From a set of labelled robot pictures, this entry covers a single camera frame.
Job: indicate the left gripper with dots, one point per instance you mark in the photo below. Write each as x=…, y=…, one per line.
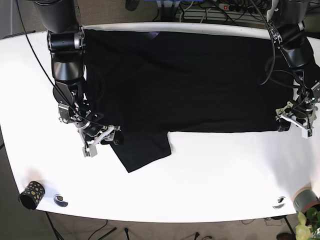
x=301, y=113

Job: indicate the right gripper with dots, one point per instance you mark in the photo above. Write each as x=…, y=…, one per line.
x=92, y=134

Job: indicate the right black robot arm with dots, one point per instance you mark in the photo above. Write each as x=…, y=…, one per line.
x=65, y=41

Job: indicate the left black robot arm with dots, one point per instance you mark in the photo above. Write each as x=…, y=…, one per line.
x=285, y=23

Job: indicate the grey flower pot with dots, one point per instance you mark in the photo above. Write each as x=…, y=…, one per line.
x=304, y=199

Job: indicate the right silver table grommet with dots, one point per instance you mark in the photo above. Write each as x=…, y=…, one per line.
x=279, y=203

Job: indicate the silver table grommet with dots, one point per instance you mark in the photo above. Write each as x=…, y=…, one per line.
x=279, y=203
x=59, y=200

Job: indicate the left silver table grommet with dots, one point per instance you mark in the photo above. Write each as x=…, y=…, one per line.
x=59, y=200

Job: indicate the green potted plant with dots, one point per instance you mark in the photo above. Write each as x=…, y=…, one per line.
x=308, y=227

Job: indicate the black gold-dotted cup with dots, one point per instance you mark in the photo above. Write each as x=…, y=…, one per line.
x=31, y=196

